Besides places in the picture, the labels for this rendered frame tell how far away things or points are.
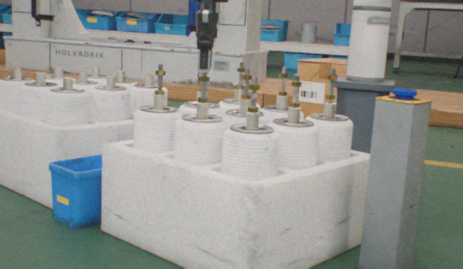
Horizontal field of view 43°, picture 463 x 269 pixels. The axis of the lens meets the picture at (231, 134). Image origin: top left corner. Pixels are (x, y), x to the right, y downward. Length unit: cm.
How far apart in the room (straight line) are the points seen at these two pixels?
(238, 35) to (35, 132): 193
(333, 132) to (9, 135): 77
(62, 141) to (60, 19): 243
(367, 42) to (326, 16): 793
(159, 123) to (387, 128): 41
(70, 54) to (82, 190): 232
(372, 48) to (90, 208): 75
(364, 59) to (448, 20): 787
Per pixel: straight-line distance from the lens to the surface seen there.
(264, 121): 113
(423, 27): 932
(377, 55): 148
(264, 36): 577
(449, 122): 293
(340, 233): 115
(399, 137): 102
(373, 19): 148
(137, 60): 329
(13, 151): 148
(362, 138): 148
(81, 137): 135
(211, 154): 104
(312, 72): 221
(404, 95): 104
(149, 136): 112
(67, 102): 136
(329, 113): 117
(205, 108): 106
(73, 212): 123
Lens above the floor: 43
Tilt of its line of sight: 11 degrees down
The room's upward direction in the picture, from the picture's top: 3 degrees clockwise
